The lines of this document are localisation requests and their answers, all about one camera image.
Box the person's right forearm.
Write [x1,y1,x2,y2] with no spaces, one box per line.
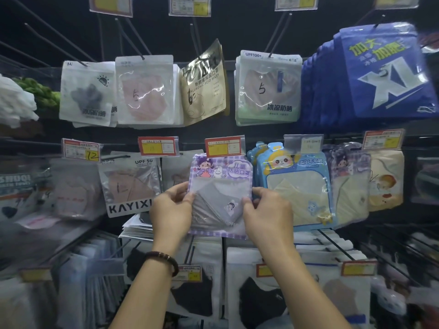
[267,249,352,329]

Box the clear packet pink mask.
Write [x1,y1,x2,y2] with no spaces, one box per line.
[48,159,107,222]

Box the white price tag with barcode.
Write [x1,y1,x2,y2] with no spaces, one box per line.
[362,129,406,151]

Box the blue white bunny toy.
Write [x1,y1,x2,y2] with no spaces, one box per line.
[372,284,409,318]

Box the pale green mask packet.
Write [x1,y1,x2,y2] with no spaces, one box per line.
[234,49,304,127]

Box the clear tag holder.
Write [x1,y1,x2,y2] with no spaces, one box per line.
[90,258,125,276]

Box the row of translucent mask packets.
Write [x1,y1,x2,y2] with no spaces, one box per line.
[56,233,126,329]

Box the cream line-drawing mask packet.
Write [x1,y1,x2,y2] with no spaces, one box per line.
[180,38,230,127]

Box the white packet beige mask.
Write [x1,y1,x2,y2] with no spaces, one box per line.
[161,149,205,192]

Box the grey packet pink mask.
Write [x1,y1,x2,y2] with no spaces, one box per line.
[97,152,164,219]

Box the clear packet purple trim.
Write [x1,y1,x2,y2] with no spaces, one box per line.
[410,157,439,206]

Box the cream cartoon girl packet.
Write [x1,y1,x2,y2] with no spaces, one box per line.
[367,149,405,213]

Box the red yellow price tag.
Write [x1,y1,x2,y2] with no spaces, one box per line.
[340,260,379,277]
[19,267,53,282]
[88,0,134,18]
[255,263,275,279]
[204,135,246,159]
[138,136,180,158]

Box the glossy packet pink mask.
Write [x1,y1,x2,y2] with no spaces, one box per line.
[115,55,185,129]

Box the purple checked packet grey mask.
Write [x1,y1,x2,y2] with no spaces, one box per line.
[187,153,255,241]

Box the white fluffy item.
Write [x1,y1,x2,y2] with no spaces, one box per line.
[0,74,40,129]

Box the person's left forearm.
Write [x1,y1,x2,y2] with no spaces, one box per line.
[109,251,179,329]

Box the green fluffy item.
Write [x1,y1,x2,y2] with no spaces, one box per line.
[12,77,62,110]

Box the person's right hand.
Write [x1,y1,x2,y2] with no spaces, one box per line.
[241,186,295,261]

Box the row of cream mask packets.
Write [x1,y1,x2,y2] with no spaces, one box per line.
[0,281,59,329]

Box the blue cartoon packet cream mask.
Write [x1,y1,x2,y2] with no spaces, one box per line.
[255,143,338,233]

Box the clear holder white paper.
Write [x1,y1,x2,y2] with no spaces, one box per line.
[283,134,325,154]

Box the stack of mask packets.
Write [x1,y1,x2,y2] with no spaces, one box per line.
[118,212,155,242]

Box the person's left hand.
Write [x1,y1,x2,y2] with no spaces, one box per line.
[150,181,196,258]

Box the dark beaded bracelet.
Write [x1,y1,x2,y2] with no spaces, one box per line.
[144,250,180,278]

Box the white packet grey mask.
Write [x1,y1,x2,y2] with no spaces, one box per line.
[59,60,119,128]

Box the black mask packet pale arc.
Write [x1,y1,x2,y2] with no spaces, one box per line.
[225,246,295,329]

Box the clear holder yellow paper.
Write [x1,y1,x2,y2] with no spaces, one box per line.
[374,0,421,10]

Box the purple checked packet cream mask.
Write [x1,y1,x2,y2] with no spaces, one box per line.
[322,143,374,229]

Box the white red price tag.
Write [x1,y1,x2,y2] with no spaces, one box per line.
[171,265,203,282]

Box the dark blue mask packet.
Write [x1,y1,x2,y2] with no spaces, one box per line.
[300,22,439,133]

